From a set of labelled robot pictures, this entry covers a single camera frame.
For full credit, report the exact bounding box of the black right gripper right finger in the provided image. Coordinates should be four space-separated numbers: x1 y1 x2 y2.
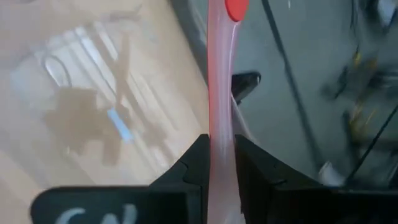
234 134 398 224

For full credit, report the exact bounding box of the red dish brush clear handle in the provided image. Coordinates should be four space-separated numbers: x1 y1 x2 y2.
206 0 250 224

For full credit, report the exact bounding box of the yellow extension cord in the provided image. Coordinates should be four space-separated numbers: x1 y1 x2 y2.
349 51 379 131

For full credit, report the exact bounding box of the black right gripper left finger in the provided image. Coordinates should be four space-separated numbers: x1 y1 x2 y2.
30 133 210 224

